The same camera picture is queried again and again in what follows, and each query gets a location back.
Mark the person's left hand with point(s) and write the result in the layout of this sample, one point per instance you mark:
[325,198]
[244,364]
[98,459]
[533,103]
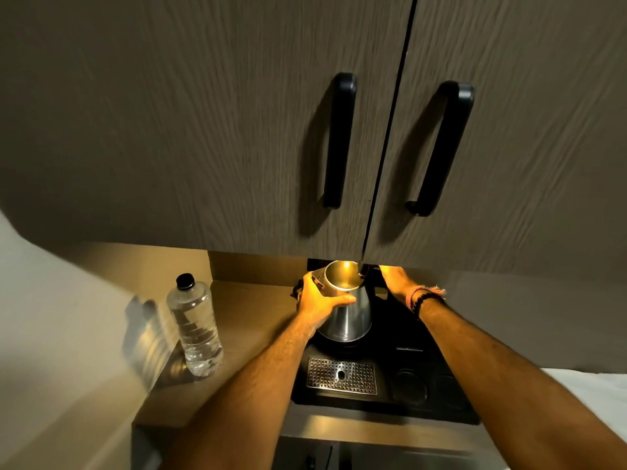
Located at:
[316,304]

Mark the person's right hand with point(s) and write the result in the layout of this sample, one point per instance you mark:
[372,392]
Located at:
[397,283]

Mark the person's left thumb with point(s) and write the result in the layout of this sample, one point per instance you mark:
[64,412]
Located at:
[339,300]

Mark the stainless steel electric kettle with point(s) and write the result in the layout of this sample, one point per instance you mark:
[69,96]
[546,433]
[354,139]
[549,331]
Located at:
[347,303]

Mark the person's left forearm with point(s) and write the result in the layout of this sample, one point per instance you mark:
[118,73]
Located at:
[250,391]

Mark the person's right forearm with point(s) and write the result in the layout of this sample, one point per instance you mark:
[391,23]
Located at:
[509,386]

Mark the perforated metal drip grate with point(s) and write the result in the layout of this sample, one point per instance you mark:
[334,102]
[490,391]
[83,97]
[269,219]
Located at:
[343,375]

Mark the black coffee station tray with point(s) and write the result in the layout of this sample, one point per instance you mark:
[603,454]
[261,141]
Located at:
[392,381]

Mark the clear plastic water bottle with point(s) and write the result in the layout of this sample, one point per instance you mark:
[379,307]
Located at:
[196,327]

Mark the wooden cabinet door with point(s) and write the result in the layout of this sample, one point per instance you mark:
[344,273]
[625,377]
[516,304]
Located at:
[514,136]
[196,122]

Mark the white cloth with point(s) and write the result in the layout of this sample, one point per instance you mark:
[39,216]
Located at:
[595,401]

